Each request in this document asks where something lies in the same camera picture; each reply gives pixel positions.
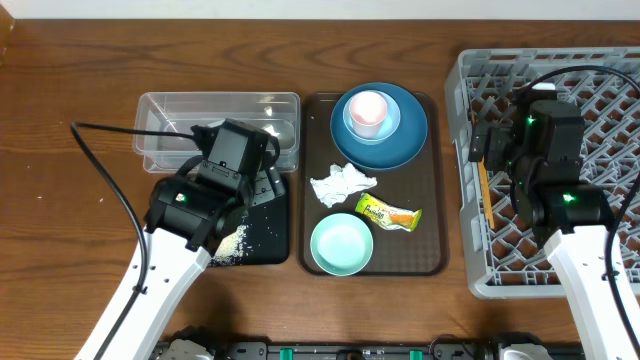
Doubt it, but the yellow snack wrapper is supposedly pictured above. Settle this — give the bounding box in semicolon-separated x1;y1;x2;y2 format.
355;193;422;232

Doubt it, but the dark blue plate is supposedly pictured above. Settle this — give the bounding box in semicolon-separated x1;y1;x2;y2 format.
330;82;428;171

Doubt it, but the grey dishwasher rack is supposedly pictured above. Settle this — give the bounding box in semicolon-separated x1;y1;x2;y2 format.
445;47;639;298

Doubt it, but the brown serving tray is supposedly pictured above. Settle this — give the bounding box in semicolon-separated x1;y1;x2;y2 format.
298;93;448;276

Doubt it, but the clear plastic bin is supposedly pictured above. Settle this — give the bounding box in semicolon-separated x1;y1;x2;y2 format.
133;92;301;174

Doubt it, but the black plastic tray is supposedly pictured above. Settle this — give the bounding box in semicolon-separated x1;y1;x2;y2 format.
230;178;289;266

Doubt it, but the wooden chopstick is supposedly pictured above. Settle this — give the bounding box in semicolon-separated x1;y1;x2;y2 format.
471;113;495;230

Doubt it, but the pile of white rice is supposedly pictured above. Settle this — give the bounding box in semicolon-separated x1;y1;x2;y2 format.
210;225;248;266

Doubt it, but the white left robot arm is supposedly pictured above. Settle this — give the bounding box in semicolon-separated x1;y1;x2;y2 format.
76;168;289;359

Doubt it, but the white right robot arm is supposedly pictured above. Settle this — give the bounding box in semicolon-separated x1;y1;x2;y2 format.
469;117;639;359

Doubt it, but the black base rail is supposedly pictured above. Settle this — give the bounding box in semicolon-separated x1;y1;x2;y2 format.
149;327;586;360

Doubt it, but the light blue small bowl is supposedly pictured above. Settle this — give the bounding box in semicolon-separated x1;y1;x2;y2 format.
343;90;401;145

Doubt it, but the pink plastic cup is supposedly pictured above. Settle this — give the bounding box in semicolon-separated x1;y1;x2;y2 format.
349;90;388;139

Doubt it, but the white napkin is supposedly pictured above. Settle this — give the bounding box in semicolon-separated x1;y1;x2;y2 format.
310;163;377;208

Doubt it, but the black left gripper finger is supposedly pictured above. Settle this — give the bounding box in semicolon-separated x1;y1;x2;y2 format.
267;167;286;198
252;170;275;206

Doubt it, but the mint green bowl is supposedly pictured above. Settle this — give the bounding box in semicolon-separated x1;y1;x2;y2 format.
310;213;374;277

